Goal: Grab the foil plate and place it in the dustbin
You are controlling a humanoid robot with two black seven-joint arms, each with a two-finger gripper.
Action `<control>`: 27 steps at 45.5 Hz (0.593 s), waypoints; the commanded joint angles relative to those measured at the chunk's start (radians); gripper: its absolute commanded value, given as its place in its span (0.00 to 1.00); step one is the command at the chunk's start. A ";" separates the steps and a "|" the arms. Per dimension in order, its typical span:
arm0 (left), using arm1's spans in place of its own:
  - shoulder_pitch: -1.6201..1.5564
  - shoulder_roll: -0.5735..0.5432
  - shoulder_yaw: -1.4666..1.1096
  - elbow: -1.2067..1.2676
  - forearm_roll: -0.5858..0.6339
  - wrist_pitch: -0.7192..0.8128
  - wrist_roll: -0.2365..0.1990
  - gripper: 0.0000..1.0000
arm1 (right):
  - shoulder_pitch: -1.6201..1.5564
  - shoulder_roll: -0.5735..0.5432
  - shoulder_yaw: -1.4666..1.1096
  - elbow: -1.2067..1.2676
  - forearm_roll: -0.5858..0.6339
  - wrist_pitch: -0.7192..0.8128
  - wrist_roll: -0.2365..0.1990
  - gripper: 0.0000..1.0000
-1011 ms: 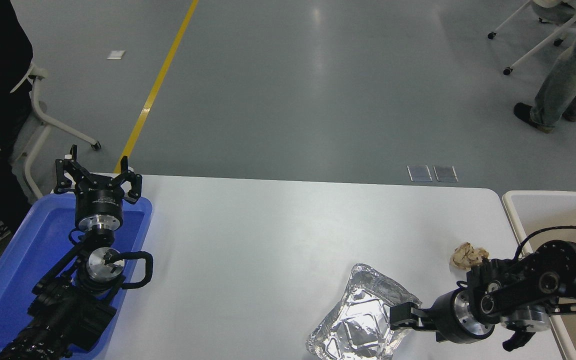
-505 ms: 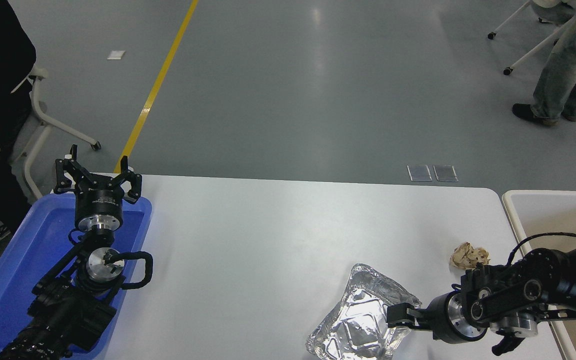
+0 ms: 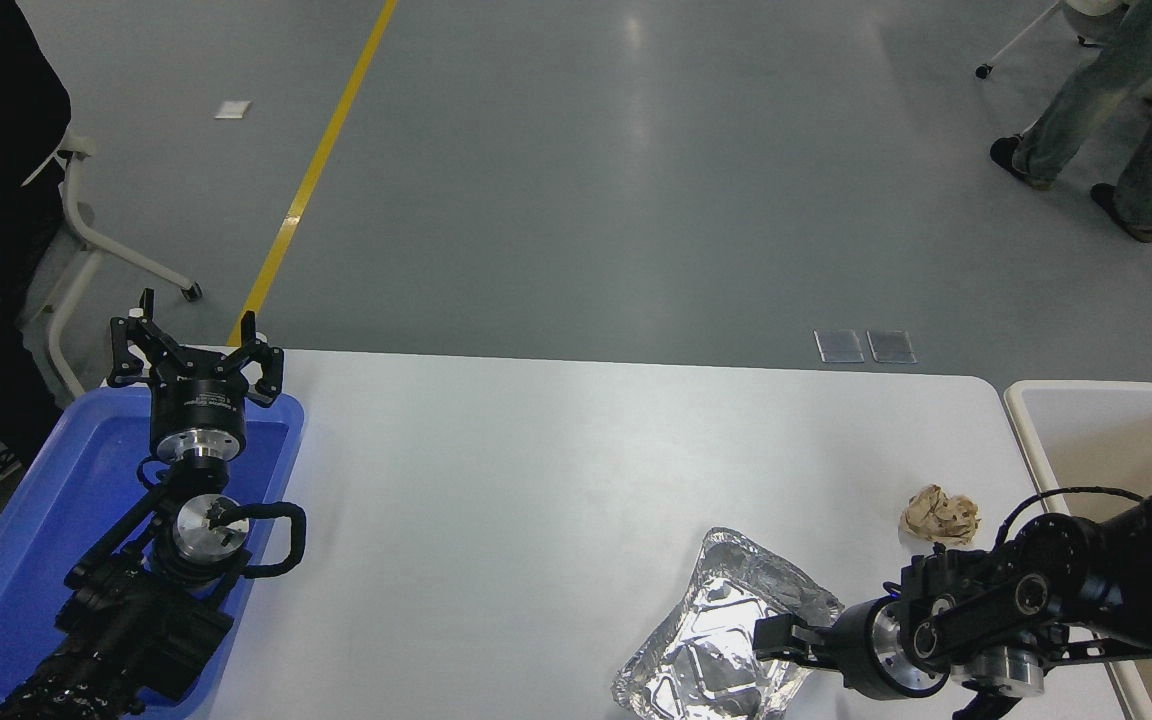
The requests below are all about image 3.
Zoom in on foil tray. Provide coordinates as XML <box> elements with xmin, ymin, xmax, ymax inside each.
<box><xmin>612</xmin><ymin>527</ymin><xmax>845</xmax><ymax>720</ymax></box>

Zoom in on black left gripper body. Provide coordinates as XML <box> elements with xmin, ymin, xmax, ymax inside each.
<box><xmin>149</xmin><ymin>357</ymin><xmax>249</xmax><ymax>447</ymax></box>

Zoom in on blue plastic tray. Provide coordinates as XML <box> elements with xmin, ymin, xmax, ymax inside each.
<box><xmin>0</xmin><ymin>388</ymin><xmax>306</xmax><ymax>720</ymax></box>

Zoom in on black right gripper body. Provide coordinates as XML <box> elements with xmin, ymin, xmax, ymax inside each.
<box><xmin>829</xmin><ymin>596</ymin><xmax>913</xmax><ymax>702</ymax></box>

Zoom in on large pale bin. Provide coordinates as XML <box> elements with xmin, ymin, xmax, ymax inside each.
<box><xmin>1003</xmin><ymin>380</ymin><xmax>1152</xmax><ymax>720</ymax></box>

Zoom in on crumpled tan paper ball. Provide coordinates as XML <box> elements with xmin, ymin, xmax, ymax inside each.
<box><xmin>900</xmin><ymin>485</ymin><xmax>982</xmax><ymax>546</ymax></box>

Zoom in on grey floor plate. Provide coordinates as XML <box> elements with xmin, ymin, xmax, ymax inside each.
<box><xmin>814</xmin><ymin>330</ymin><xmax>866</xmax><ymax>364</ymax></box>
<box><xmin>866</xmin><ymin>330</ymin><xmax>918</xmax><ymax>364</ymax></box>

